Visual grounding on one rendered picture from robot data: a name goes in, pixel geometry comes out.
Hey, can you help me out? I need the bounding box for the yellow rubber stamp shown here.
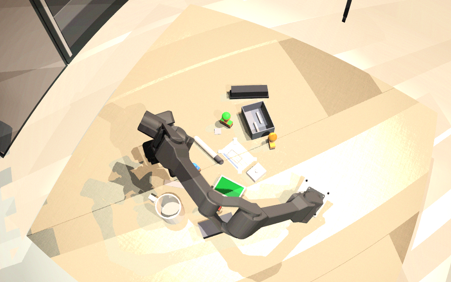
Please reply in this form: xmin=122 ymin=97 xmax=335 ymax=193
xmin=268 ymin=132 xmax=277 ymax=150

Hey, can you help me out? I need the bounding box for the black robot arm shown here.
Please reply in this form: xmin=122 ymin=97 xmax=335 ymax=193
xmin=137 ymin=111 xmax=325 ymax=239

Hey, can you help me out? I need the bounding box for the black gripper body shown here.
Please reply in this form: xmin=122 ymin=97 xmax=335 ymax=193
xmin=156 ymin=110 xmax=176 ymax=177

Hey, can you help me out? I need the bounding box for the white mug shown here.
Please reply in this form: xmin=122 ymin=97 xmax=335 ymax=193
xmin=148 ymin=194 xmax=185 ymax=224

